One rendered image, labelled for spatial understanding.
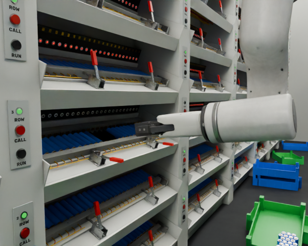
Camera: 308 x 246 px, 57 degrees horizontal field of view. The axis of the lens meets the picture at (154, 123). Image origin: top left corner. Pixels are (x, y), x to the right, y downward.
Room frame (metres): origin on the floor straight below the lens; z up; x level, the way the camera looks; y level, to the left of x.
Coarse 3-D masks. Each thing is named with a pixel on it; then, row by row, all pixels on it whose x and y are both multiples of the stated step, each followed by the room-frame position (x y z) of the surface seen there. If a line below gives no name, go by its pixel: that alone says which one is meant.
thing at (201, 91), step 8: (192, 64) 1.54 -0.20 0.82; (200, 64) 1.64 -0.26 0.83; (192, 72) 1.59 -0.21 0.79; (200, 72) 1.32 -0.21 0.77; (192, 80) 1.14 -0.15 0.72; (200, 80) 1.31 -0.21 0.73; (208, 80) 1.74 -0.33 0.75; (216, 80) 1.71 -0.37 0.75; (192, 88) 1.28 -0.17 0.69; (200, 88) 1.30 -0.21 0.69; (208, 88) 1.46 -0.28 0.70; (216, 88) 1.54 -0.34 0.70; (224, 88) 1.69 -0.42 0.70; (232, 88) 1.66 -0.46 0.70; (192, 96) 1.19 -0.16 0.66; (200, 96) 1.27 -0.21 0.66; (208, 96) 1.36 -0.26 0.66; (216, 96) 1.45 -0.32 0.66; (224, 96) 1.58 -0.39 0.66
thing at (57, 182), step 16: (144, 112) 1.14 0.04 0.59; (144, 144) 0.94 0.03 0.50; (160, 144) 0.99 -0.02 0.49; (176, 144) 1.06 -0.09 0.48; (128, 160) 0.79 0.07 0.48; (144, 160) 0.88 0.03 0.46; (48, 176) 0.59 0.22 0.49; (64, 176) 0.61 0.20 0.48; (80, 176) 0.63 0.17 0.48; (96, 176) 0.69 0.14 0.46; (112, 176) 0.76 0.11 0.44; (48, 192) 0.57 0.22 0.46; (64, 192) 0.61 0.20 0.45
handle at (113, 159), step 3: (99, 153) 0.70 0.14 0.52; (102, 153) 0.71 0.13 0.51; (99, 156) 0.70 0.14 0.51; (102, 156) 0.70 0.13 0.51; (105, 156) 0.70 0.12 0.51; (108, 159) 0.69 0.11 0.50; (111, 159) 0.68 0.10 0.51; (114, 159) 0.68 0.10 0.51; (117, 159) 0.67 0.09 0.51; (120, 159) 0.67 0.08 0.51; (123, 159) 0.68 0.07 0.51; (117, 162) 0.67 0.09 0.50; (120, 162) 0.67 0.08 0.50
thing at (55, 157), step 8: (144, 136) 0.94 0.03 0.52; (152, 136) 0.99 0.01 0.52; (96, 144) 0.76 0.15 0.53; (104, 144) 0.77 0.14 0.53; (112, 144) 0.80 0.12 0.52; (120, 144) 0.83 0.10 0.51; (128, 144) 0.87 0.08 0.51; (56, 152) 0.64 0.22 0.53; (64, 152) 0.66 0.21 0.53; (72, 152) 0.67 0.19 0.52; (80, 152) 0.69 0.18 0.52; (88, 152) 0.72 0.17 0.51; (48, 160) 0.61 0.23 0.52; (56, 160) 0.63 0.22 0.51; (64, 160) 0.65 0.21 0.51; (80, 160) 0.68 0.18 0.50
